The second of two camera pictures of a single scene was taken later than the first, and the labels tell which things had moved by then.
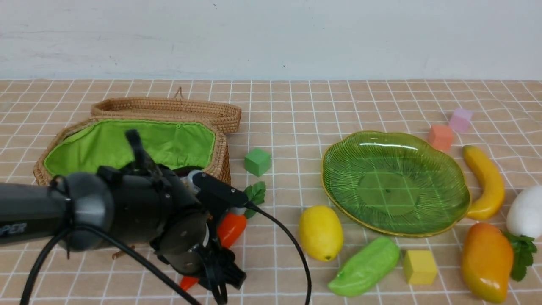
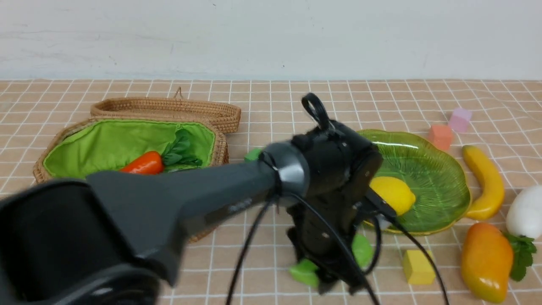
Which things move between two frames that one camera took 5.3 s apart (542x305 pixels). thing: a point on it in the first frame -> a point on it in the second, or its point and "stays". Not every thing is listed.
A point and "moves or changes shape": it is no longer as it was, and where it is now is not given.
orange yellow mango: x=487 y=262 stays
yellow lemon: x=321 y=232 moves or changes shape
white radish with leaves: x=524 y=217 stays
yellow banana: x=493 y=184 stays
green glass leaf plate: x=394 y=184 stays
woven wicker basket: x=87 y=145 stays
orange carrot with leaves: x=230 y=225 -> x=177 y=155
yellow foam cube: x=420 y=267 stays
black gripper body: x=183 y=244 -> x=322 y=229
